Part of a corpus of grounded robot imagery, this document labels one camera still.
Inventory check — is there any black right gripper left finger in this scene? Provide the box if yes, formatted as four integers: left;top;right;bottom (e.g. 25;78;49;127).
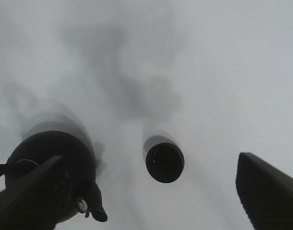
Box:
0;156;63;230

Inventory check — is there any small black teacup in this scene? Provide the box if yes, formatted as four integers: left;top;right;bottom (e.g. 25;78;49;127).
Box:
146;142;185;184

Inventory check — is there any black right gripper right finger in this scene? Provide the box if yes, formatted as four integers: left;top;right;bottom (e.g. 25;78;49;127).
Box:
236;153;293;230

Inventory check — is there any black metal teapot kettle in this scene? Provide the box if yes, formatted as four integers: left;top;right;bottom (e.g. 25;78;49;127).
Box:
0;131;108;230

